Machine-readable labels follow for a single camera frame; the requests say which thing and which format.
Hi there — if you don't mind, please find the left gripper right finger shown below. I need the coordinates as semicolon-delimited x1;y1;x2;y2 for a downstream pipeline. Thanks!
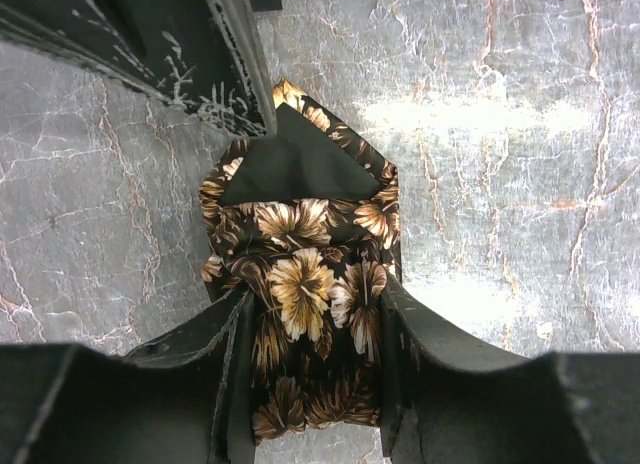
380;278;639;463

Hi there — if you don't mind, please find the brown floral tie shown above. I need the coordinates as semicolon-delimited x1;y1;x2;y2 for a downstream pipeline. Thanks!
199;80;401;441

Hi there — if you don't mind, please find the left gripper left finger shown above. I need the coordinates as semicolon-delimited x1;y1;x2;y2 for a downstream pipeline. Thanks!
1;288;255;463

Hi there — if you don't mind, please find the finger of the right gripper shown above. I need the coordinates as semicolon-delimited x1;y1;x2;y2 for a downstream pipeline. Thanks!
1;0;282;137

